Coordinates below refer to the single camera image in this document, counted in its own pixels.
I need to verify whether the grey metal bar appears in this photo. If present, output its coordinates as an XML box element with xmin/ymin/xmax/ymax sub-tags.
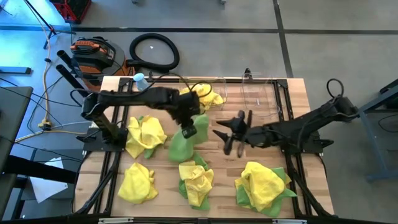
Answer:
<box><xmin>0</xmin><ymin>66</ymin><xmax>32</xmax><ymax>75</ymax></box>

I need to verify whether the black tripod stand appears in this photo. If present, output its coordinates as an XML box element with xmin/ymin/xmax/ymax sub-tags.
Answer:
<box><xmin>23</xmin><ymin>0</ymin><xmax>76</xmax><ymax>50</ymax></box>

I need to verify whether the white bracket plate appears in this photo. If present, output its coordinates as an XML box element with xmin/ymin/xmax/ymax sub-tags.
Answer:
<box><xmin>98</xmin><ymin>217</ymin><xmax>135</xmax><ymax>224</ymax></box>
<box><xmin>272</xmin><ymin>218</ymin><xmax>308</xmax><ymax>224</ymax></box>

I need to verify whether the black vacuum hose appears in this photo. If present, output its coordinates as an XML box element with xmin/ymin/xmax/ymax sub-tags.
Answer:
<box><xmin>126</xmin><ymin>32</ymin><xmax>181</xmax><ymax>74</ymax></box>

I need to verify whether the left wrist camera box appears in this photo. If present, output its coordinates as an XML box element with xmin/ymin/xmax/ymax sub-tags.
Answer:
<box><xmin>181</xmin><ymin>123</ymin><xmax>198</xmax><ymax>139</ymax></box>

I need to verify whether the yellow extension cord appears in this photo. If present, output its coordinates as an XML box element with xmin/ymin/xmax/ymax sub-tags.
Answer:
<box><xmin>14</xmin><ymin>0</ymin><xmax>91</xmax><ymax>142</ymax></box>

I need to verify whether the red black tool box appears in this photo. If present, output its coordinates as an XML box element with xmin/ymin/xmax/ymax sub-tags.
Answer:
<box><xmin>49</xmin><ymin>0</ymin><xmax>93</xmax><ymax>24</ymax></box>

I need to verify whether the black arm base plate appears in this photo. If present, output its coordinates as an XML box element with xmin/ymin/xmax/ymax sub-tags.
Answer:
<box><xmin>82</xmin><ymin>128</ymin><xmax>129</xmax><ymax>152</ymax></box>
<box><xmin>279</xmin><ymin>129</ymin><xmax>335</xmax><ymax>156</ymax></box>

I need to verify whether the orange black shop vacuum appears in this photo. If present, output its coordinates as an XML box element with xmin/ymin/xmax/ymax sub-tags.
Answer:
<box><xmin>70</xmin><ymin>36</ymin><xmax>137</xmax><ymax>91</ymax></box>

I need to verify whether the clear plastic basket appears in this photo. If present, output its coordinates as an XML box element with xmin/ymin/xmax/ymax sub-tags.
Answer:
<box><xmin>179</xmin><ymin>76</ymin><xmax>229</xmax><ymax>113</ymax></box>
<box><xmin>241</xmin><ymin>72</ymin><xmax>282</xmax><ymax>118</ymax></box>

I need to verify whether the dark grey desk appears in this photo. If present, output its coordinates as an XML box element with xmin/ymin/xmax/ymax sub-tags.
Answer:
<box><xmin>0</xmin><ymin>86</ymin><xmax>34</xmax><ymax>175</ymax></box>

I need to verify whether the blue grey table frame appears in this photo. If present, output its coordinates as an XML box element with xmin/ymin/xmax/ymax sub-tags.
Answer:
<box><xmin>343</xmin><ymin>78</ymin><xmax>398</xmax><ymax>183</ymax></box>

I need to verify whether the black bench beam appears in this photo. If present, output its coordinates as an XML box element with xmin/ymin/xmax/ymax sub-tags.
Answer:
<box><xmin>0</xmin><ymin>154</ymin><xmax>78</xmax><ymax>185</ymax></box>

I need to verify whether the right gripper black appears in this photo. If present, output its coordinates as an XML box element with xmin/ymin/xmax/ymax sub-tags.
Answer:
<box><xmin>213</xmin><ymin>109</ymin><xmax>270</xmax><ymax>158</ymax></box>

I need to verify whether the black vacuum wand tube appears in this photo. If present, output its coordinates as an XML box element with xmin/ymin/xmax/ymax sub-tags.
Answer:
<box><xmin>55</xmin><ymin>64</ymin><xmax>94</xmax><ymax>102</ymax></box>
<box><xmin>57</xmin><ymin>49</ymin><xmax>82</xmax><ymax>78</ymax></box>

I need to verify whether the clear plastic water bottle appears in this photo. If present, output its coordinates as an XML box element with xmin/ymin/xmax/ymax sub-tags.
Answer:
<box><xmin>133</xmin><ymin>72</ymin><xmax>150</xmax><ymax>92</ymax></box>

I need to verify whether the black aluminium rig frame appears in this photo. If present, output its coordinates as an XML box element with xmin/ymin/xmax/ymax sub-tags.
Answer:
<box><xmin>70</xmin><ymin>75</ymin><xmax>335</xmax><ymax>224</ymax></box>

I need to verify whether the white paper sheet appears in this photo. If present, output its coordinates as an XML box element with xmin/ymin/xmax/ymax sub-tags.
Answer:
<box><xmin>29</xmin><ymin>156</ymin><xmax>69</xmax><ymax>203</ymax></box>

